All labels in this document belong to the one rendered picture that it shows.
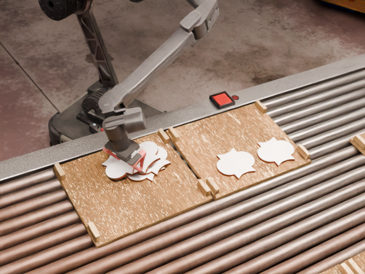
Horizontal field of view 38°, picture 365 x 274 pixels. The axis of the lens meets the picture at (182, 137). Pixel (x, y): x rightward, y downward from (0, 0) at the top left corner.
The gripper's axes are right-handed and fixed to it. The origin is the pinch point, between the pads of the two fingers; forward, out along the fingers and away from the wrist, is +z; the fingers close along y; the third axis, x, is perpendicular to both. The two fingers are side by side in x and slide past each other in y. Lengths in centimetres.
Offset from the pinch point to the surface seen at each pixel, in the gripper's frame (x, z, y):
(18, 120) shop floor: -24, 79, 152
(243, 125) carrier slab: -44.6, 19.5, -10.9
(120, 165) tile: 2.0, 0.9, 3.0
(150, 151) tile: -8.0, 1.9, -1.4
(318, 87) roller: -87, 34, -17
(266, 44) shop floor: -205, 139, 99
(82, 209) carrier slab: 21.6, -0.6, 0.4
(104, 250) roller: 27.3, 3.1, -13.9
